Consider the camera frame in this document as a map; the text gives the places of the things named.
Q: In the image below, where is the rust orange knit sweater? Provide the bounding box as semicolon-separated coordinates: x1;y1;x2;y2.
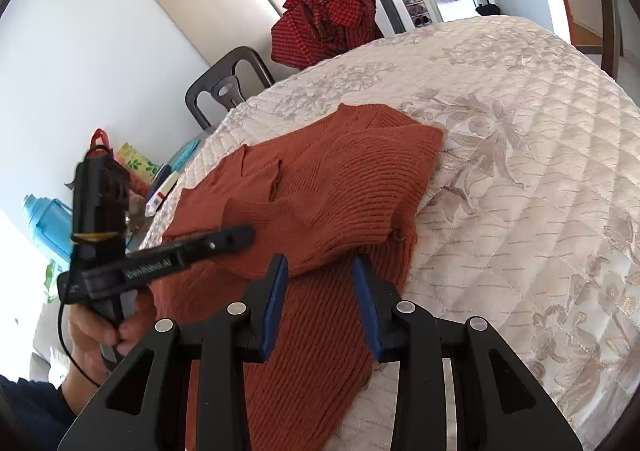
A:
152;104;442;450

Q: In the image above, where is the person's left hand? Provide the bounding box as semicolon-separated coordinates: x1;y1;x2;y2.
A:
68;289;156;383

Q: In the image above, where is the blue plastic water jug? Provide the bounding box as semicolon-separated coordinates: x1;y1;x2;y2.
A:
23;194;72;267

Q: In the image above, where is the dark blue flat case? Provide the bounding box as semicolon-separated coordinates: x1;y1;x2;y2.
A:
149;164;172;194

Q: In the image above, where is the teal lace table mat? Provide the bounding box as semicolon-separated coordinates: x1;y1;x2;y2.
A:
168;139;200;171

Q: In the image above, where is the green leaf print bag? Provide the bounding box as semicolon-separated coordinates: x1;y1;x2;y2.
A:
115;143;160;183

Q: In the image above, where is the red gift bag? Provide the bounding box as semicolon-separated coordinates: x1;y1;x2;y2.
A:
86;128;113;158

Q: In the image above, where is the cream quilted floral tablecloth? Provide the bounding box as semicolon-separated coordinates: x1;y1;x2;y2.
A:
139;14;640;451

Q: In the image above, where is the dark chair behind table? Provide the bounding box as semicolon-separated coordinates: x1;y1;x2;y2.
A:
186;46;276;130

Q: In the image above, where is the red black checked garment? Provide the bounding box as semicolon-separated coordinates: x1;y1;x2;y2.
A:
271;0;383;70

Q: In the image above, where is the brown wooden chair right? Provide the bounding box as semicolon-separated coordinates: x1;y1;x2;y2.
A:
601;0;624;80

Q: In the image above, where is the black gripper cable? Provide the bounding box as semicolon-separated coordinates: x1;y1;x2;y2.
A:
56;299;101;389

